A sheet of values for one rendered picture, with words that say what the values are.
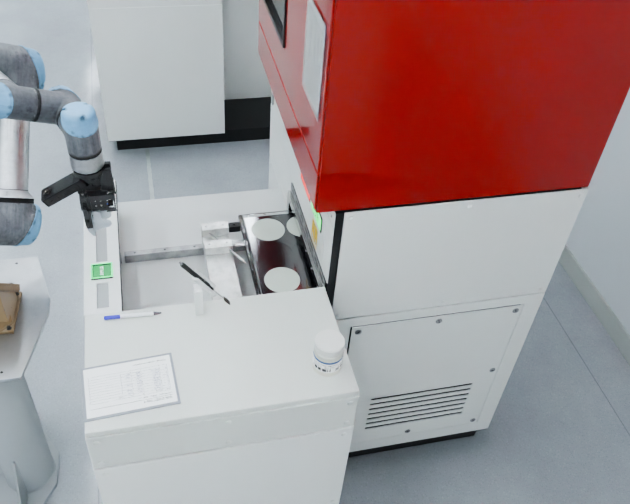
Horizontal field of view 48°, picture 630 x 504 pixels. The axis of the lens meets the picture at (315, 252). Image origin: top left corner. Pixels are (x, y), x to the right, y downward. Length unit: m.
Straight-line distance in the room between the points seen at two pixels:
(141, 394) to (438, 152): 0.88
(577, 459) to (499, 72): 1.73
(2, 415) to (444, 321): 1.35
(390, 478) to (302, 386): 1.08
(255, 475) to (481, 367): 0.91
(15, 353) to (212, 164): 2.15
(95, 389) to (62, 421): 1.17
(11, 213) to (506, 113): 1.29
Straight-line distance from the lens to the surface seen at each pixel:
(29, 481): 2.68
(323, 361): 1.67
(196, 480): 1.88
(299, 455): 1.87
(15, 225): 2.06
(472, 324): 2.24
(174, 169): 3.90
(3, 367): 2.01
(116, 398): 1.69
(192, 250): 2.18
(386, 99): 1.58
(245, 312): 1.83
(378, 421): 2.53
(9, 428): 2.42
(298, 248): 2.10
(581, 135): 1.88
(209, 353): 1.75
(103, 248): 2.05
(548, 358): 3.22
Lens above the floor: 2.33
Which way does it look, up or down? 43 degrees down
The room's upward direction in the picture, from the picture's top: 5 degrees clockwise
